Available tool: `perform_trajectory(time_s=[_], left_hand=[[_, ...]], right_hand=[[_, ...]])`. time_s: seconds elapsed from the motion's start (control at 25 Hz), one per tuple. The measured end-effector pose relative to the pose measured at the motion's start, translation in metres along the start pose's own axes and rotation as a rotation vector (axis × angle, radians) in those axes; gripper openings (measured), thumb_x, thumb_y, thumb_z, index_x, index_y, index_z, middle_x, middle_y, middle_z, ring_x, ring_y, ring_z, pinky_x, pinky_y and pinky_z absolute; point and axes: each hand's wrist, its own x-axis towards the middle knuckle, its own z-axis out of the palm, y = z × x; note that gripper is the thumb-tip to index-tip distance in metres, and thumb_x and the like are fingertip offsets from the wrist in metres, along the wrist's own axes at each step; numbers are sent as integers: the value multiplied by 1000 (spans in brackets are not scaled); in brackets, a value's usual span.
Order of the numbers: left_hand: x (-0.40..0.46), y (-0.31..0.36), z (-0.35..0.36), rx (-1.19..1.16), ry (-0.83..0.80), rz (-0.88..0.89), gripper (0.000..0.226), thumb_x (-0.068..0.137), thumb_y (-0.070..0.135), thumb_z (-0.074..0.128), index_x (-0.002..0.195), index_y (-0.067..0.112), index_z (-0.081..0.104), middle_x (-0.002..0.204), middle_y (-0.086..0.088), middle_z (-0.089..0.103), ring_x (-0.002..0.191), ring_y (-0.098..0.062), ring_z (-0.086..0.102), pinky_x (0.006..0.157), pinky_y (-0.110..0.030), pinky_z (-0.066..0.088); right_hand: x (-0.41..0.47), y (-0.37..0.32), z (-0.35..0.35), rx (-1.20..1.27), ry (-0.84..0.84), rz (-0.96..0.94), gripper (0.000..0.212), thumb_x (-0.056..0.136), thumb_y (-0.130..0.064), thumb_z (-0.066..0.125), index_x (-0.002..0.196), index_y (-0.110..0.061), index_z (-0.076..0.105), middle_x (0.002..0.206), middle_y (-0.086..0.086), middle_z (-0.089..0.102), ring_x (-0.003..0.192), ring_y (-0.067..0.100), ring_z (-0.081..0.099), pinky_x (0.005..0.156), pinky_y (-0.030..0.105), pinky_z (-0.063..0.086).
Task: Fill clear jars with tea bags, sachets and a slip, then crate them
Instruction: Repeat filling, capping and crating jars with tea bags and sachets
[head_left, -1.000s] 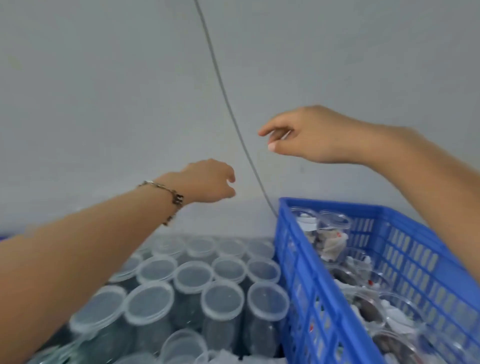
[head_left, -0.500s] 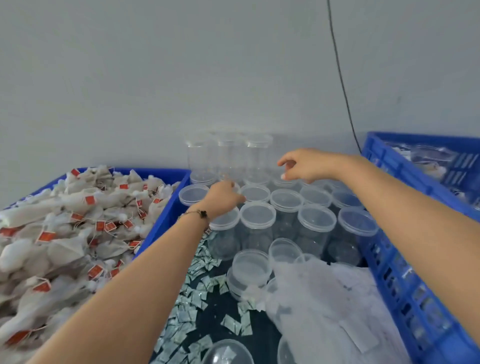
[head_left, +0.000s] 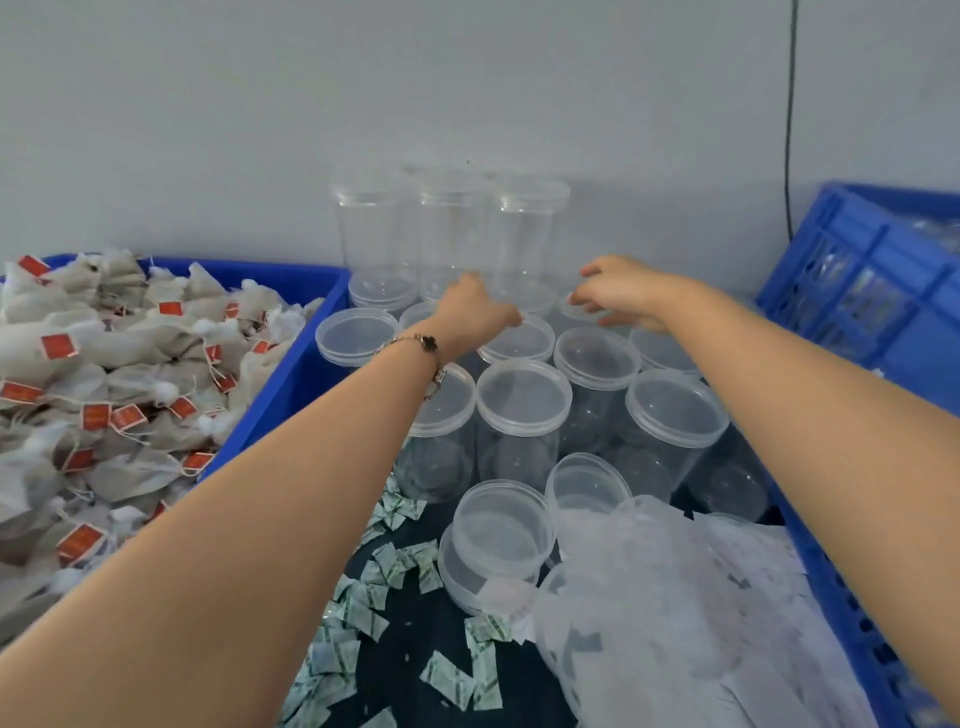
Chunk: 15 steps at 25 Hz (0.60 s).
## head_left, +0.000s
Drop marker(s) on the person's right hand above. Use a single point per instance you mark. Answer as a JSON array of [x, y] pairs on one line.
[[630, 288]]

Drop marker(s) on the person's left hand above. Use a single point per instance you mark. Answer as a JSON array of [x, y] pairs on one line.
[[468, 318]]

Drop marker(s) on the group of lidded jars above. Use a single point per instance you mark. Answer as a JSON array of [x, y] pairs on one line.
[[525, 405]]

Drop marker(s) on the blue slatted crate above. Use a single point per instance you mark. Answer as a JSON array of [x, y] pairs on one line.
[[870, 300]]

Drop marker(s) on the pile of green desiccant packets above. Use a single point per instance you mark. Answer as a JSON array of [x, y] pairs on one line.
[[375, 630]]

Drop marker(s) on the pile of tea bags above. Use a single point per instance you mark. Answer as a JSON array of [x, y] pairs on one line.
[[135, 405]]

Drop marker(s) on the pile of white label papers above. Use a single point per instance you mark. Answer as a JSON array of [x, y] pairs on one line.
[[705, 630]]

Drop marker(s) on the person's left forearm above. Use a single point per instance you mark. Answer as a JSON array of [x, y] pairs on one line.
[[210, 570]]

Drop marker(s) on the person's right forearm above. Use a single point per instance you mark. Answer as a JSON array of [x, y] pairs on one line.
[[840, 450]]

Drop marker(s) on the blue plastic tray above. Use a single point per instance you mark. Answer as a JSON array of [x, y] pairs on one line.
[[285, 383]]

